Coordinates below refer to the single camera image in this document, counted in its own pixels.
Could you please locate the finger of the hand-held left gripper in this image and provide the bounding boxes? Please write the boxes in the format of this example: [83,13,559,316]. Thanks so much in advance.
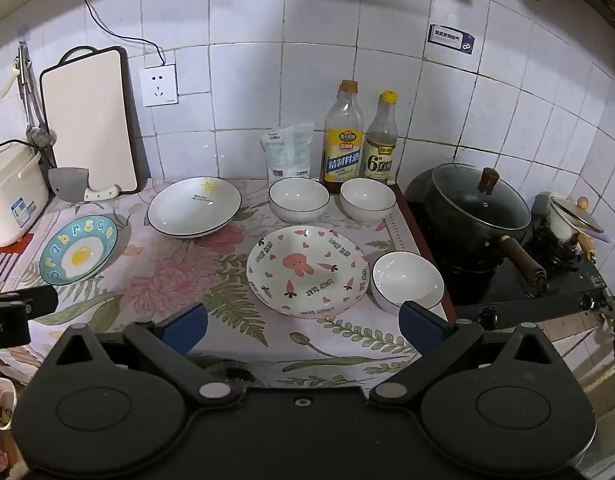
[0,286,59,319]

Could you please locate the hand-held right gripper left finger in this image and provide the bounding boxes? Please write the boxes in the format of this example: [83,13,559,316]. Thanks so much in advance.
[52,302,243,407]

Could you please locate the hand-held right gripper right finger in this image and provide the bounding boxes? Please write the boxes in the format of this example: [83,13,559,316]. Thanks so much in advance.
[367,301,558,406]

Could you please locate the white bowl with black rim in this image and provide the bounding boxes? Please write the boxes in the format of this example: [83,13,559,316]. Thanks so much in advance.
[268,177,331,224]
[340,178,397,224]
[371,251,445,314]

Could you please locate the blue plate with egg print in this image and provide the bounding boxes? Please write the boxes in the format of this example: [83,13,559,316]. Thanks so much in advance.
[39,215,118,287]

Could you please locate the white plate with black rim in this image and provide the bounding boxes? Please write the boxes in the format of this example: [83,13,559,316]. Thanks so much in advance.
[150,220,233,240]

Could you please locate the white plate with sun print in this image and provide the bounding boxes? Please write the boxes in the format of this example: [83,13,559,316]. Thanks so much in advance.
[146,176,242,237]

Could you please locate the white plate with pink rabbit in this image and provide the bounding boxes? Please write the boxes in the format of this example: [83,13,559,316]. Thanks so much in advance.
[246,226,371,319]

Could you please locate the striped cloth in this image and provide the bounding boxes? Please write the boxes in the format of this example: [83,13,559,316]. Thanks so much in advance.
[0,234,53,386]

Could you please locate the floral tablecloth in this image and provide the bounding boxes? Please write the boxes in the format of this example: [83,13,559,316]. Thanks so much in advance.
[0,177,458,398]

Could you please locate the white cup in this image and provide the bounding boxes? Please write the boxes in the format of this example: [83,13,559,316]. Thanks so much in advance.
[0,377,14,431]

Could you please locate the black gas stove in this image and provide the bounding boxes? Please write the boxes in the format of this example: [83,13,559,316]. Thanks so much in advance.
[405,195,608,331]

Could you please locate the white rice cooker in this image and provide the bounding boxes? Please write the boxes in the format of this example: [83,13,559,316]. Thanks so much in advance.
[0,141,49,248]

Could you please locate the glass lid with wooden knob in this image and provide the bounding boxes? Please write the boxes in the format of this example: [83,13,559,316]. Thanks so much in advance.
[431,162,532,231]

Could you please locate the small white enamel pot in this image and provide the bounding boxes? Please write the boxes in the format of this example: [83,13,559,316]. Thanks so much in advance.
[545,192,598,263]

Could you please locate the vinegar bottle yellow cap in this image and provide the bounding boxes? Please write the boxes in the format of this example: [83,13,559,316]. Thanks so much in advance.
[362,91,399,184]

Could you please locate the white cutting board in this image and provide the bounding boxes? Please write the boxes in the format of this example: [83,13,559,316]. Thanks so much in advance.
[40,46,148,196]

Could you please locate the small pot lid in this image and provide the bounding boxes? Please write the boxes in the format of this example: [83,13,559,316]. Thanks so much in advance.
[550,192,591,233]

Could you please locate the cooking wine bottle yellow label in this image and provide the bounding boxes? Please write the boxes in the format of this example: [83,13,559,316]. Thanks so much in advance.
[321,80,365,193]

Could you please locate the black pot with wooden handle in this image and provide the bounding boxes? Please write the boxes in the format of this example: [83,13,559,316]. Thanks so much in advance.
[405,162,548,296]

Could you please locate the cleaver with white handle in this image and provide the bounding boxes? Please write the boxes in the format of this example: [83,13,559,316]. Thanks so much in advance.
[48,167,122,204]

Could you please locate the white-handled peeler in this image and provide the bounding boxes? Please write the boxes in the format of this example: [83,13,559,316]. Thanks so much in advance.
[0,57,21,101]

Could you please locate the white wall power outlet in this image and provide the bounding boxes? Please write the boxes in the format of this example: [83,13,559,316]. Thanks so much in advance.
[139,64,179,108]

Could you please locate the black power cable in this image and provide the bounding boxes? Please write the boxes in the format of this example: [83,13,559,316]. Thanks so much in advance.
[84,0,166,67]

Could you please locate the wall sticker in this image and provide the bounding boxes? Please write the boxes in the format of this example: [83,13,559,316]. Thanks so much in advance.
[428,24,475,56]

